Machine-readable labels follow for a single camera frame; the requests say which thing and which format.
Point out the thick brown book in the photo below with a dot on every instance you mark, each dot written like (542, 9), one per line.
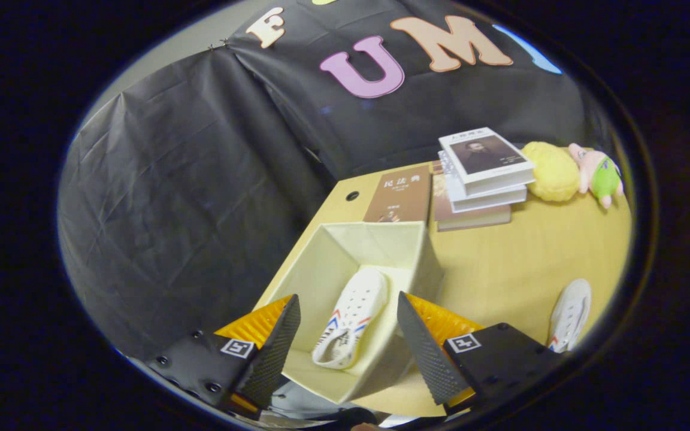
(471, 218)

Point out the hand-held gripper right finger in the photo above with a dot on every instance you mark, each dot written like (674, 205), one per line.
(426, 359)

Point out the white portrait cover book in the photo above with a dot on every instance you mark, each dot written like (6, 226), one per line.
(486, 155)

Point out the round yellow plush cushion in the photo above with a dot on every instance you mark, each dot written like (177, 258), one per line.
(551, 173)

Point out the thin brown cover book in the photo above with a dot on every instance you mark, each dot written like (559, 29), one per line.
(399, 194)

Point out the pink and green plush toy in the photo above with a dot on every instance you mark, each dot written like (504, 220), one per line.
(602, 176)

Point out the plain white book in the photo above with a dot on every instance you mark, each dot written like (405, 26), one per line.
(489, 200)

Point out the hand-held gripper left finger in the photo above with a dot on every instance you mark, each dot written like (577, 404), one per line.
(273, 359)

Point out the fabric storage box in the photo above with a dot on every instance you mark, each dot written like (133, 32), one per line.
(333, 251)

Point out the white canvas shoe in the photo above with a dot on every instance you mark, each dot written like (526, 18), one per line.
(354, 311)
(569, 311)

